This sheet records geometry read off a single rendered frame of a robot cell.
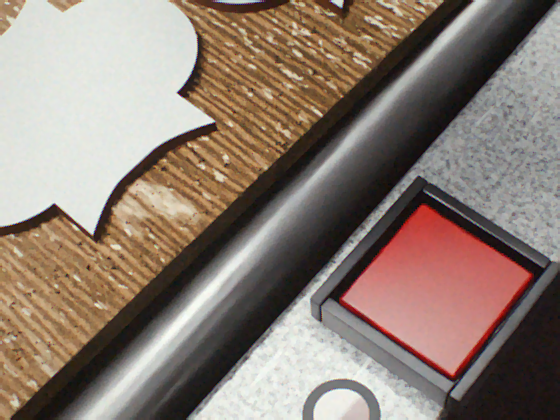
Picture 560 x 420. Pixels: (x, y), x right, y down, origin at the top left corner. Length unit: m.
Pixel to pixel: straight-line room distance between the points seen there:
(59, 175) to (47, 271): 0.04
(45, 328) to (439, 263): 0.17
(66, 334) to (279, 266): 0.10
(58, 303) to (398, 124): 0.18
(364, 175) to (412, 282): 0.07
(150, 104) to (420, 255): 0.14
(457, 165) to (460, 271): 0.06
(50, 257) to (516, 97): 0.23
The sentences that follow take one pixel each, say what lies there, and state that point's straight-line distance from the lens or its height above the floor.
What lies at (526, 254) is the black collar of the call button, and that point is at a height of 0.93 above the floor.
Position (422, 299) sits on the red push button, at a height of 0.93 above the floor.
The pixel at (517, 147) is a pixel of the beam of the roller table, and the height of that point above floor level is 0.92.
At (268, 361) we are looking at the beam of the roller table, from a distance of 0.48.
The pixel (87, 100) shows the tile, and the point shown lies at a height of 0.94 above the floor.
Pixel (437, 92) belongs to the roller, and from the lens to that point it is 0.55.
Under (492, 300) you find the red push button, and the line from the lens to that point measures 0.48.
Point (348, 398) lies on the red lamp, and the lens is 0.47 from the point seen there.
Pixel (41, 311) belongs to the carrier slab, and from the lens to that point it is 0.48.
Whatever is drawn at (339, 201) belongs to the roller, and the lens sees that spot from 0.51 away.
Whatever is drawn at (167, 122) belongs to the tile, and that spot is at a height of 0.94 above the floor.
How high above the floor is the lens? 1.35
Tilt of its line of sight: 59 degrees down
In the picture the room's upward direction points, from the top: 6 degrees counter-clockwise
